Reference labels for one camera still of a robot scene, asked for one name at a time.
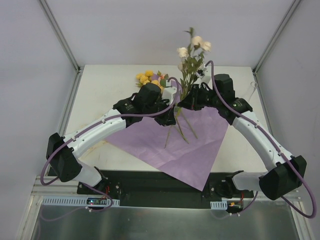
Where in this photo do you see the clear glass vase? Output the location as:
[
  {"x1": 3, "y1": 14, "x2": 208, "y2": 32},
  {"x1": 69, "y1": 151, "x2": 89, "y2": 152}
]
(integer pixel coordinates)
[{"x1": 249, "y1": 81, "x2": 258, "y2": 100}]

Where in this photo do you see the yellow and pink flower bunch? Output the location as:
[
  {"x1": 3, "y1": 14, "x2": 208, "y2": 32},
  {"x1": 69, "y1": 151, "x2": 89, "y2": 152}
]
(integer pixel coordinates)
[{"x1": 135, "y1": 70, "x2": 169, "y2": 93}]

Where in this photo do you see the aluminium frame post left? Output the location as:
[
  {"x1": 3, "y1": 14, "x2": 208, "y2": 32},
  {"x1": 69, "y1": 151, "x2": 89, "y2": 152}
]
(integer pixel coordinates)
[{"x1": 37, "y1": 0, "x2": 81, "y2": 73}]

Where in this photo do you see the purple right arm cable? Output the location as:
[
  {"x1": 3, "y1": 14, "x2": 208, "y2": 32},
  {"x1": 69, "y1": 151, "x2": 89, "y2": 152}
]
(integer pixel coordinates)
[{"x1": 204, "y1": 60, "x2": 317, "y2": 220}]

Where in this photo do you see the pink and purple wrapping paper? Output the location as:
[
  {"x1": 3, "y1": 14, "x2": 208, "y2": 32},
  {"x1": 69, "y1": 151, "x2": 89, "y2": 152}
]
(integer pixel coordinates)
[{"x1": 106, "y1": 107, "x2": 229, "y2": 190}]

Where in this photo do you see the white slotted cable duct right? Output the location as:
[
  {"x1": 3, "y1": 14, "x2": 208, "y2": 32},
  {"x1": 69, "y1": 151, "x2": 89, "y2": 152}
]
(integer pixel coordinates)
[{"x1": 209, "y1": 200, "x2": 242, "y2": 211}]

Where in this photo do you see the pink peony stem spray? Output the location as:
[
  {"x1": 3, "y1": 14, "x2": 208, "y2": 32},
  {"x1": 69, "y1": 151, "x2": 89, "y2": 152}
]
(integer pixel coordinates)
[{"x1": 174, "y1": 108, "x2": 199, "y2": 144}]

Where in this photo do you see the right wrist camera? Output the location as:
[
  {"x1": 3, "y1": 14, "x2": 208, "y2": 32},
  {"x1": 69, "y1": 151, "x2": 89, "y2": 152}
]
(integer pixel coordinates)
[{"x1": 195, "y1": 64, "x2": 212, "y2": 85}]

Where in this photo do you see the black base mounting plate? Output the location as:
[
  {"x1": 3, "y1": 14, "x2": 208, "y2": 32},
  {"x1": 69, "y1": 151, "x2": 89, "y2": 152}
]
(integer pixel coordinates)
[{"x1": 77, "y1": 170, "x2": 254, "y2": 209}]

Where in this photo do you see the white slotted cable duct left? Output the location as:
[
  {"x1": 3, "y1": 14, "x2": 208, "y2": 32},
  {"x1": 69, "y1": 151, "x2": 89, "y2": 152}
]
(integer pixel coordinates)
[{"x1": 42, "y1": 196, "x2": 120, "y2": 208}]

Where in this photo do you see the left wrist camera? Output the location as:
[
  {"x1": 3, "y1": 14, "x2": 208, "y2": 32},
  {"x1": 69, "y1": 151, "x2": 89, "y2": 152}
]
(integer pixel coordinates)
[{"x1": 162, "y1": 86, "x2": 177, "y2": 105}]

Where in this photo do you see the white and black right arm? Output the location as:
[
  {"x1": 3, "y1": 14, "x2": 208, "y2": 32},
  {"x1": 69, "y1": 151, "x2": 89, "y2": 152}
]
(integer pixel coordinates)
[{"x1": 178, "y1": 74, "x2": 307, "y2": 200}]

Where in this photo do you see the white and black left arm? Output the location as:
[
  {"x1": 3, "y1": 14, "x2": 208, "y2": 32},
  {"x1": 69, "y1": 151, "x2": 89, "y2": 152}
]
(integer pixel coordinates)
[{"x1": 46, "y1": 83, "x2": 177, "y2": 195}]

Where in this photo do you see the cream rose stem spray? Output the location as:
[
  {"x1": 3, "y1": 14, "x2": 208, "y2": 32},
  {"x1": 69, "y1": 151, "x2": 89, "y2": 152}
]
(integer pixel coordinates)
[{"x1": 159, "y1": 27, "x2": 212, "y2": 143}]

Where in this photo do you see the white slotted cable duct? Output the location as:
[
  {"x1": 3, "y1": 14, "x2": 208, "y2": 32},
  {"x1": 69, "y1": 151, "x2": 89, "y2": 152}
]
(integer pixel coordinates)
[
  {"x1": 209, "y1": 200, "x2": 242, "y2": 211},
  {"x1": 42, "y1": 196, "x2": 120, "y2": 208}
]

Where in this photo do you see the aluminium front rail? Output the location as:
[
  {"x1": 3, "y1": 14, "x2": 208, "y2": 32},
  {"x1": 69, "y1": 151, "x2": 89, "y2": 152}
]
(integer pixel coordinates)
[{"x1": 31, "y1": 176, "x2": 302, "y2": 202}]

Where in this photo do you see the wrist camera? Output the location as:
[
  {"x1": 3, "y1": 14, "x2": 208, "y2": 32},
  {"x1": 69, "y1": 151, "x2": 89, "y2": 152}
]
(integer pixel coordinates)
[
  {"x1": 195, "y1": 64, "x2": 212, "y2": 85},
  {"x1": 162, "y1": 86, "x2": 177, "y2": 105}
]

